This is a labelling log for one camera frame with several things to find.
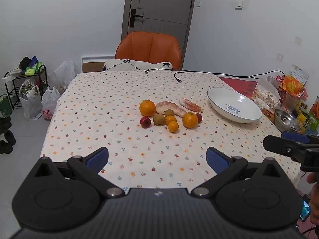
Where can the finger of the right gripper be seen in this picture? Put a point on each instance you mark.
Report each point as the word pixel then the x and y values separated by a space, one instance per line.
pixel 290 145

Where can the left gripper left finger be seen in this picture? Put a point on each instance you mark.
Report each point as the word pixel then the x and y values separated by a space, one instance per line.
pixel 87 169

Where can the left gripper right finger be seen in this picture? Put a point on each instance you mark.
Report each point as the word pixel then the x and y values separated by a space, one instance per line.
pixel 227 171

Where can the red small apple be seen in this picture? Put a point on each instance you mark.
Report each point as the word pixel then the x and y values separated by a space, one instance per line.
pixel 145 122
pixel 199 117

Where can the large orange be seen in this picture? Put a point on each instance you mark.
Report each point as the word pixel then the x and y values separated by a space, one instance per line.
pixel 190 120
pixel 147 108

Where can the small tangerine front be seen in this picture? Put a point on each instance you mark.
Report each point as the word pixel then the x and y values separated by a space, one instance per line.
pixel 173 126

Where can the small tangerine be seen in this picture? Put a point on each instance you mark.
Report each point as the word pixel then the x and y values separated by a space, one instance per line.
pixel 170 119
pixel 173 126

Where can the small tangerine back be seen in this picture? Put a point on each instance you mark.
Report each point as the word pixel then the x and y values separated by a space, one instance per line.
pixel 170 119

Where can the brown kiwi back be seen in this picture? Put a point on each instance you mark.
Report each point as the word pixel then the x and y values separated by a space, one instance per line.
pixel 169 112

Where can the brown kiwi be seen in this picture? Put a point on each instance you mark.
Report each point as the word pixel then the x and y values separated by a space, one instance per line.
pixel 159 119
pixel 169 112

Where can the brown kiwi front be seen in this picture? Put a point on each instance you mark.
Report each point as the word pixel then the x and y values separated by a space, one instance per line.
pixel 159 119

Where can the person's right hand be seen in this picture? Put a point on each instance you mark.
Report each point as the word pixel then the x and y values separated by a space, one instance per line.
pixel 314 199

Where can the steel bowl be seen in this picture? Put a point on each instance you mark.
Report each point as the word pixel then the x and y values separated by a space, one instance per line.
pixel 286 122

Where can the yellow can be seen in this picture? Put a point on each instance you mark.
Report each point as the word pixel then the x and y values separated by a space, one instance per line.
pixel 303 120

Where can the carrot print box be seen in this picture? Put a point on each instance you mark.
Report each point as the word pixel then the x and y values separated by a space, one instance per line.
pixel 314 115

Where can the clear drinking glass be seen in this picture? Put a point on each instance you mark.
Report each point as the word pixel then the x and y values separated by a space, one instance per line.
pixel 290 102

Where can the smartphone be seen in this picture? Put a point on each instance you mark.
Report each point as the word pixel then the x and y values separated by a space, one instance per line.
pixel 306 209

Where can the white box of snacks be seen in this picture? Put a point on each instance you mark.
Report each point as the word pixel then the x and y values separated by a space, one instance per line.
pixel 265 95

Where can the white ceramic bowl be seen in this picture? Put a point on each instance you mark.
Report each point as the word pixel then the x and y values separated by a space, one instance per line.
pixel 233 105

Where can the orange snack bag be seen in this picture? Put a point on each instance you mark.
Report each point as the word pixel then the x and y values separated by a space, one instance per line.
pixel 294 87

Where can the red paper mat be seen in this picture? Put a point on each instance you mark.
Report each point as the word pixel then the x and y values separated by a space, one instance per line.
pixel 243 87

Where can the white red plastic bag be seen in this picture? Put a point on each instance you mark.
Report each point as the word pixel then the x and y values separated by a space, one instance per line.
pixel 49 102

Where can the floral white tablecloth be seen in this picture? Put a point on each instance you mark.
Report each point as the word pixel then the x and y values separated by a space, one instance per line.
pixel 101 109

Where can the white plastic shopping bag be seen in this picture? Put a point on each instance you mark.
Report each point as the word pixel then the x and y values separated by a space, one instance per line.
pixel 30 98

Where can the clear plastic bag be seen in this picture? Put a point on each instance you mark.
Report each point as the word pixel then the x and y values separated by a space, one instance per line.
pixel 63 76

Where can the cardboard framed board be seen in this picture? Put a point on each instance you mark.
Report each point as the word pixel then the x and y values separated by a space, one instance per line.
pixel 93 63

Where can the white black cushion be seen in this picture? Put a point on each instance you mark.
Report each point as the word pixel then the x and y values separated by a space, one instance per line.
pixel 131 65

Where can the orange leather chair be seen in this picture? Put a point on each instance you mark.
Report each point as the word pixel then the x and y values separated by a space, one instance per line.
pixel 151 48

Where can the grey door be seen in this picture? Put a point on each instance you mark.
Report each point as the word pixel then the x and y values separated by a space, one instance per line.
pixel 170 17

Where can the black door handle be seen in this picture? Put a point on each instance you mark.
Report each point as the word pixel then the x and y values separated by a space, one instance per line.
pixel 133 17

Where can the white light switch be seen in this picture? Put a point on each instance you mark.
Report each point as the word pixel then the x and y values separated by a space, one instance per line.
pixel 239 4

